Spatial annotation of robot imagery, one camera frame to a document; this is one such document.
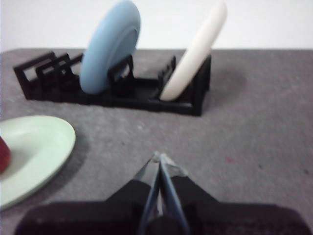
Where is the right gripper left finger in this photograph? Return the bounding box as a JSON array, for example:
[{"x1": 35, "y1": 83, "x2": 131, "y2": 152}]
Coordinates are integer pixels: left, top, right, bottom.
[{"x1": 14, "y1": 151, "x2": 160, "y2": 235}]

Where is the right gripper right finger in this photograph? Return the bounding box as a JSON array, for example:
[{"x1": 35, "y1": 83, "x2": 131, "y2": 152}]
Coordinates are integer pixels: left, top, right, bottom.
[{"x1": 159, "y1": 153, "x2": 305, "y2": 235}]

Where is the green round plate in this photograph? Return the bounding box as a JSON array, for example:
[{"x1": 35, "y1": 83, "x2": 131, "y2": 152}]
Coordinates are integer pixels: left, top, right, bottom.
[{"x1": 0, "y1": 115, "x2": 76, "y2": 211}]

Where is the red apple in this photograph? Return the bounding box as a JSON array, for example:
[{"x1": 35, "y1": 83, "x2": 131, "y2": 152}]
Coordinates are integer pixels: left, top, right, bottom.
[{"x1": 0, "y1": 136, "x2": 12, "y2": 172}]

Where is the black plate rack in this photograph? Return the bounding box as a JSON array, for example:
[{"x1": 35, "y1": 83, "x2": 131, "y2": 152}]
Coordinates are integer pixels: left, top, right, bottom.
[{"x1": 13, "y1": 50, "x2": 212, "y2": 118}]

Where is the beige round plate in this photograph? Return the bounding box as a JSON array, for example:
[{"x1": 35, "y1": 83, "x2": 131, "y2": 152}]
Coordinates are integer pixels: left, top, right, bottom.
[{"x1": 160, "y1": 0, "x2": 228, "y2": 101}]

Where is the blue round plate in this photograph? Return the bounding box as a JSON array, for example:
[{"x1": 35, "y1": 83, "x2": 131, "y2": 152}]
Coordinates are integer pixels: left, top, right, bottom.
[{"x1": 80, "y1": 0, "x2": 142, "y2": 95}]

